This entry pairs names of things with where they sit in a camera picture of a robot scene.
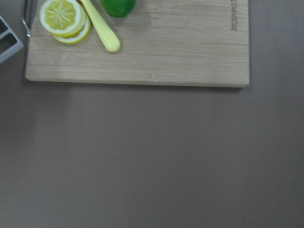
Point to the bottom lemon slice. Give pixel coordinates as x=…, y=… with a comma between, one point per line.
x=78, y=36

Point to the metal cutting board handle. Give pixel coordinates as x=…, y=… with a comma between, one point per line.
x=25, y=20

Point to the bamboo cutting board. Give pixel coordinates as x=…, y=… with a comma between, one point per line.
x=163, y=42

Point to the yellow plastic knife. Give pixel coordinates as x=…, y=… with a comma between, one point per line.
x=109, y=39

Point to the top lemon slice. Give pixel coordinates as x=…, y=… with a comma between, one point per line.
x=62, y=18

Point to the lemon slice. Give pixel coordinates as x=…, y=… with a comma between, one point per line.
x=78, y=36
x=62, y=18

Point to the green lime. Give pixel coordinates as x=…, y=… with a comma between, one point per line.
x=118, y=8

